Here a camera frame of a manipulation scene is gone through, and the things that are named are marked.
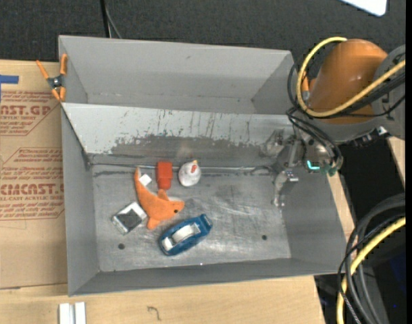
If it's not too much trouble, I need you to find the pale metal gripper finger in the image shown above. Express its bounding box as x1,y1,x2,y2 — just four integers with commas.
261,129,288,158
272,169,300,208

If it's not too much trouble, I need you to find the grey metal bin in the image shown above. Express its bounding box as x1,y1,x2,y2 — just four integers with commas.
58,34,349,297

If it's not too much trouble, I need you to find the white toy chicken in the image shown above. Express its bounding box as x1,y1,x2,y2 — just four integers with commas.
178,159,203,188

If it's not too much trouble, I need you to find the blue tape dispenser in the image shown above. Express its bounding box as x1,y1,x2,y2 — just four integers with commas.
158,213,213,257

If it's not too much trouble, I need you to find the red plastic block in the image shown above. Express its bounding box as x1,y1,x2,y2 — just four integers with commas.
155,161,174,190

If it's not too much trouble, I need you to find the orange plush fish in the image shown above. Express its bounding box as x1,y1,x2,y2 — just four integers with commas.
134,166,186,231

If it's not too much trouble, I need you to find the silver square case black face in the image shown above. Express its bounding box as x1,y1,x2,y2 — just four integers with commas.
111,201,149,236

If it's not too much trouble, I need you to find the brown cardboard board red print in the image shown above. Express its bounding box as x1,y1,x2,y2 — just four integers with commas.
0,58,70,290

